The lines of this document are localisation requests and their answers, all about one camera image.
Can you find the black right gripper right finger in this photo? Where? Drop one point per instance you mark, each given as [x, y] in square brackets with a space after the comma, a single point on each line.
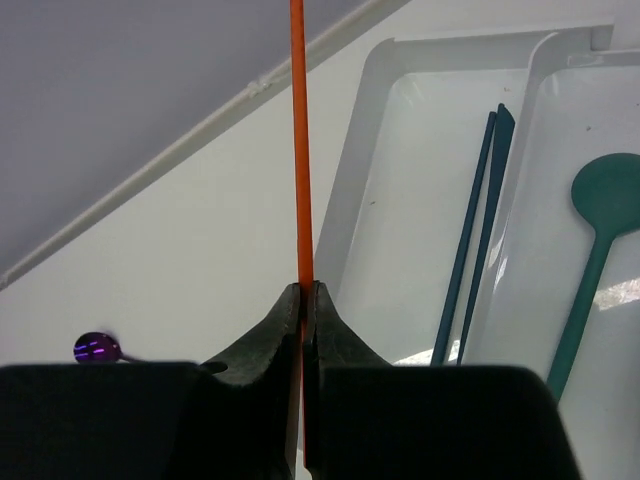
[365, 418]

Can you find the teal plastic spoon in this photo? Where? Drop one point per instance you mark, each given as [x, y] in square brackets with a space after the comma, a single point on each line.
[605, 194]

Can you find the dark teal chopstick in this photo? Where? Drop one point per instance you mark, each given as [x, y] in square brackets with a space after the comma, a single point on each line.
[448, 313]
[502, 137]

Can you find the orange chopstick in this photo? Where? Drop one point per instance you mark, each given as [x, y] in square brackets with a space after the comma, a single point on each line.
[305, 250]

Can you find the purple metal spoon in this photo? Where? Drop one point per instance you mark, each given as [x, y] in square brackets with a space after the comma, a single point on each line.
[100, 347]

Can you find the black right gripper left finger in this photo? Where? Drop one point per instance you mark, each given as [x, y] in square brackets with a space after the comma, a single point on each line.
[232, 417]

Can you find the white divided utensil tray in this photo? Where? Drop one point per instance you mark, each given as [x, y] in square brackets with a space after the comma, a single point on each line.
[395, 214]

